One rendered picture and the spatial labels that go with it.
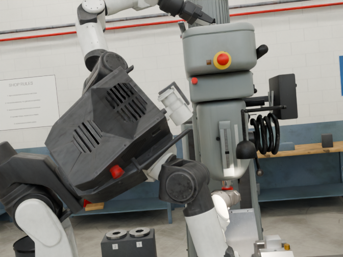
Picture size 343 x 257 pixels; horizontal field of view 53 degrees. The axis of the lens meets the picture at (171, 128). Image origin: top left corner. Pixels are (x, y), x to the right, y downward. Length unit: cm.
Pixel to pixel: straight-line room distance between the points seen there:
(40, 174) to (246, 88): 77
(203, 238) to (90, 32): 75
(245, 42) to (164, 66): 448
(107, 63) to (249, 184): 107
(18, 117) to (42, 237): 536
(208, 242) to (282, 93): 91
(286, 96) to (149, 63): 421
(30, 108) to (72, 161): 533
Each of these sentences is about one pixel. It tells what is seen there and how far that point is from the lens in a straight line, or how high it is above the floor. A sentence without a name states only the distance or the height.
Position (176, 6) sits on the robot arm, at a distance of 141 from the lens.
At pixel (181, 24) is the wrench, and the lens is 120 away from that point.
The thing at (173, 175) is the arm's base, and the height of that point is 144.
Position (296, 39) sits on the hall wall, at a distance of 596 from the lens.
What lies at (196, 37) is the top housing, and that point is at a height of 185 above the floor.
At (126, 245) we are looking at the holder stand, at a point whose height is 107.
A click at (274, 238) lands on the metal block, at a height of 104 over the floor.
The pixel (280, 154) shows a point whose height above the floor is 87.
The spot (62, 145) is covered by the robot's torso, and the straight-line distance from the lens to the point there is 95.
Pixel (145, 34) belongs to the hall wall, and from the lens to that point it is 580.
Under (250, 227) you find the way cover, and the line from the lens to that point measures 188.
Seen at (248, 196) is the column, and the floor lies 112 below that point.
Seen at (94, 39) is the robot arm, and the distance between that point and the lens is 122.
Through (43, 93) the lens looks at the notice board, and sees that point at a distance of 614.
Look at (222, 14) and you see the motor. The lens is 166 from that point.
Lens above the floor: 161
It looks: 3 degrees down
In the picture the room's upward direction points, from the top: 5 degrees counter-clockwise
